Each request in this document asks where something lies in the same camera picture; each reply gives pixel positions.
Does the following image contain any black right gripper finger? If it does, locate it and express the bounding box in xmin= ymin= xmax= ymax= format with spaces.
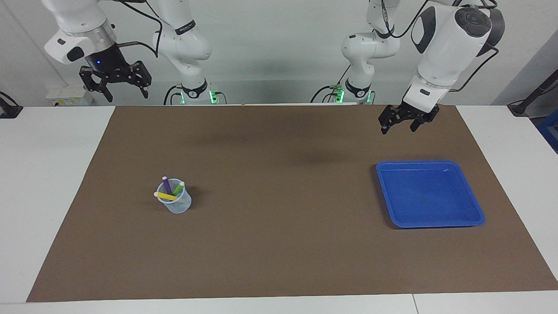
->
xmin=79 ymin=66 xmax=113 ymax=102
xmin=130 ymin=61 xmax=153 ymax=99

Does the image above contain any blue plastic tray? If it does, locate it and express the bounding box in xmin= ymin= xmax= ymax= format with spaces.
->
xmin=376 ymin=160 xmax=486 ymax=229

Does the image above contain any black table clamp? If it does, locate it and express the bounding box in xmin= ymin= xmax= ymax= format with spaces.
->
xmin=0 ymin=91 xmax=24 ymax=119

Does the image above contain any black stand pole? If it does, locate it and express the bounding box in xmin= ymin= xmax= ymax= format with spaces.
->
xmin=507 ymin=70 xmax=558 ymax=116

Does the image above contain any blue crate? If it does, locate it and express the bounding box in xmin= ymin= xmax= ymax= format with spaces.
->
xmin=537 ymin=111 xmax=558 ymax=154

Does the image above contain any translucent plastic cup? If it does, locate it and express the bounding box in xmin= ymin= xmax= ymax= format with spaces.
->
xmin=156 ymin=178 xmax=192 ymax=214

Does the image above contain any brown table mat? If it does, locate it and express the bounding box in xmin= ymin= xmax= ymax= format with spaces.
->
xmin=26 ymin=104 xmax=558 ymax=303

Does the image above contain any white wall outlet box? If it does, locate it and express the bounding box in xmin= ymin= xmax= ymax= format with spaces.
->
xmin=45 ymin=85 xmax=95 ymax=107

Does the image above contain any black base cable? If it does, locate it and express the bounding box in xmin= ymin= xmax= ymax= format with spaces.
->
xmin=163 ymin=85 xmax=182 ymax=106
xmin=310 ymin=65 xmax=351 ymax=104

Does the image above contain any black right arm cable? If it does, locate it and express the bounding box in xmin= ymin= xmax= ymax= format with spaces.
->
xmin=116 ymin=0 xmax=164 ymax=58

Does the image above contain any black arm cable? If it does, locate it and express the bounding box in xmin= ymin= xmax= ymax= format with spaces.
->
xmin=379 ymin=0 xmax=500 ymax=92
xmin=116 ymin=0 xmax=164 ymax=58

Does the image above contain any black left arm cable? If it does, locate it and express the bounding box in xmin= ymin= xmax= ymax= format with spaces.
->
xmin=379 ymin=0 xmax=500 ymax=92

